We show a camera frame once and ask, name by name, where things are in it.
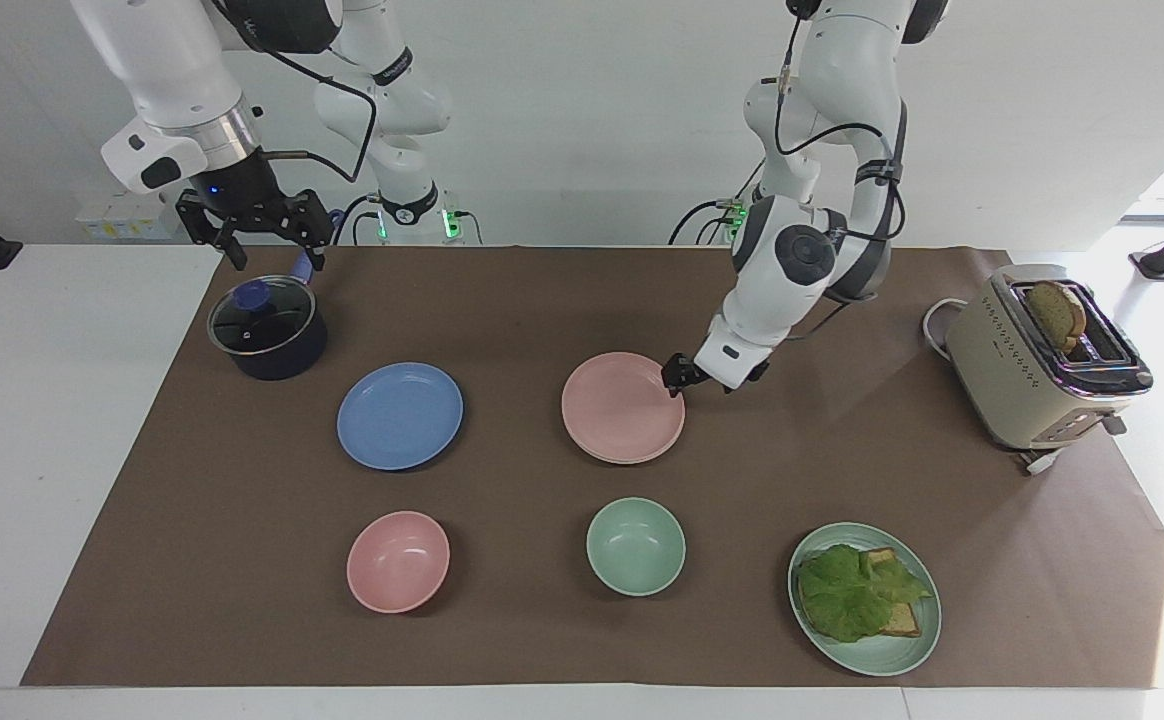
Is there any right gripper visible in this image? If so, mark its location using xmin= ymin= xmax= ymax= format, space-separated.
xmin=175 ymin=148 xmax=330 ymax=274

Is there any pink plate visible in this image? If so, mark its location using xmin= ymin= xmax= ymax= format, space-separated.
xmin=562 ymin=352 xmax=686 ymax=463

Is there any glass lid with blue knob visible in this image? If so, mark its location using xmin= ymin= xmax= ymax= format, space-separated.
xmin=209 ymin=278 xmax=317 ymax=357

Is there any dark blue pot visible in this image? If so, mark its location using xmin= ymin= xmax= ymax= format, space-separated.
xmin=207 ymin=208 xmax=345 ymax=382

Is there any blue plate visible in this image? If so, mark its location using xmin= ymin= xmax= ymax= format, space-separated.
xmin=337 ymin=362 xmax=465 ymax=472

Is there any pink bowl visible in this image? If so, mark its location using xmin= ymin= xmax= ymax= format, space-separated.
xmin=346 ymin=511 xmax=451 ymax=614

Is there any green bowl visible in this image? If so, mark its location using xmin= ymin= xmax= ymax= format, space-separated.
xmin=586 ymin=497 xmax=687 ymax=598

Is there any green lettuce leaf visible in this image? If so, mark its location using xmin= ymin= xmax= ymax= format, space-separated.
xmin=798 ymin=544 xmax=934 ymax=644

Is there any green plate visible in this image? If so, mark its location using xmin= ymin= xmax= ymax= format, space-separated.
xmin=788 ymin=522 xmax=942 ymax=677

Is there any toasted bread slice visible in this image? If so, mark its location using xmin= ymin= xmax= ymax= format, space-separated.
xmin=802 ymin=547 xmax=923 ymax=639

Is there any beige toaster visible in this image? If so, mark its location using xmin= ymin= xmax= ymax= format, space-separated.
xmin=944 ymin=264 xmax=1155 ymax=477

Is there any brown bread slice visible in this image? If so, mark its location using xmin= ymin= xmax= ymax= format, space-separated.
xmin=1026 ymin=281 xmax=1089 ymax=353

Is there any black cable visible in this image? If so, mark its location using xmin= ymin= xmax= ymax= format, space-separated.
xmin=762 ymin=8 xmax=909 ymax=247
xmin=210 ymin=0 xmax=381 ymax=187
xmin=669 ymin=198 xmax=745 ymax=247

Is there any white toaster cable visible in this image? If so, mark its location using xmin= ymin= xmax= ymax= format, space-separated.
xmin=922 ymin=298 xmax=969 ymax=357

